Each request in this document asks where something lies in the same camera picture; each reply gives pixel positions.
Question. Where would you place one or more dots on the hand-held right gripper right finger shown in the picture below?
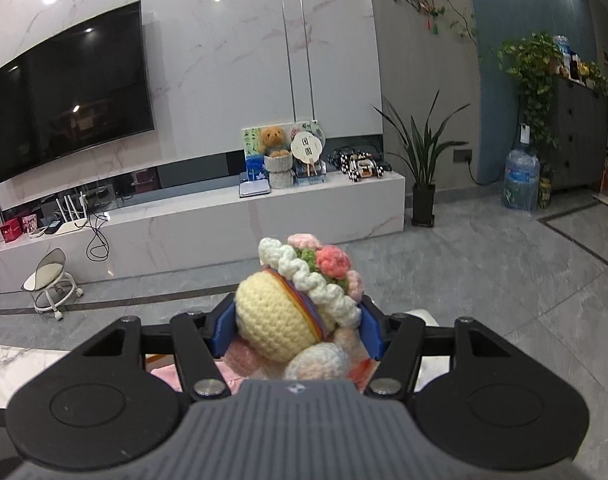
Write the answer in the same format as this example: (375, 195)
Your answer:
(374, 332)

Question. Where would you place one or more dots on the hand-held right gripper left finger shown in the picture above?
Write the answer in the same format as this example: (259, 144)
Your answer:
(221, 330)

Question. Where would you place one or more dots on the crochet flower bouquet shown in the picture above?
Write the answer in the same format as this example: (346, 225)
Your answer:
(279, 320)

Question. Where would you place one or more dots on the orange cardboard box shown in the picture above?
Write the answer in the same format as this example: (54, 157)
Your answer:
(431, 375)

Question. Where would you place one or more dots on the pink card holder wallet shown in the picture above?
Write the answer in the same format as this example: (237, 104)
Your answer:
(163, 377)

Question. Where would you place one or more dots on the white marble tv console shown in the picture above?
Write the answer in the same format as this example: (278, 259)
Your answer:
(208, 230)

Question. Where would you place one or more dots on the white tablet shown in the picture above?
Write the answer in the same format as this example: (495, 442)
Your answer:
(254, 190)

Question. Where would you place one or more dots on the tall potted plant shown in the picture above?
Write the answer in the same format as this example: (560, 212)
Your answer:
(424, 195)

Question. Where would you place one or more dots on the checkered toy car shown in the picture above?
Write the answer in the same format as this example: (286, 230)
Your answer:
(361, 165)

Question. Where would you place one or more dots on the blue tin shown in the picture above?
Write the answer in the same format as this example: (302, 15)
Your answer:
(311, 176)

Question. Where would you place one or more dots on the green and blue painted card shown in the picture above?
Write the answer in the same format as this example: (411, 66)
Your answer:
(251, 155)

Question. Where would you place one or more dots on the white router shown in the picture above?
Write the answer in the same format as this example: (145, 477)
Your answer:
(73, 227)

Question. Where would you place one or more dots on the white swivel stool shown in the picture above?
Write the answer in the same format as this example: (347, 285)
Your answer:
(48, 272)

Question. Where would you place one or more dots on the brown teddy bear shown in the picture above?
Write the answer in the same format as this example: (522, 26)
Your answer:
(275, 140)

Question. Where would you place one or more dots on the round paper fan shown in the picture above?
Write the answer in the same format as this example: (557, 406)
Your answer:
(306, 145)

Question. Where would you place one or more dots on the small black device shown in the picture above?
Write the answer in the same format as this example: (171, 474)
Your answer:
(48, 229)

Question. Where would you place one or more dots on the blue water jug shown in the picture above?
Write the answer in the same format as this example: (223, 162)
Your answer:
(520, 180)

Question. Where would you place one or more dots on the pink printed box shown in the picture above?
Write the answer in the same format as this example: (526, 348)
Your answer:
(29, 224)

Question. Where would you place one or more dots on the red gift box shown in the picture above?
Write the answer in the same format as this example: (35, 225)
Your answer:
(11, 231)

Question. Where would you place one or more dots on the black television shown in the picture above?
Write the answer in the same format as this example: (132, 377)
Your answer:
(68, 90)

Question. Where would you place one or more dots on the dark grey cabinet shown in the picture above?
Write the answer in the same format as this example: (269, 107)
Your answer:
(581, 130)

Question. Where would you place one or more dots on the trailing vine plant on cabinet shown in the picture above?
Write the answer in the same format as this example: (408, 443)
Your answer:
(529, 75)

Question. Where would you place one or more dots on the wall socket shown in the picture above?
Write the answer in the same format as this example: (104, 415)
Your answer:
(462, 155)

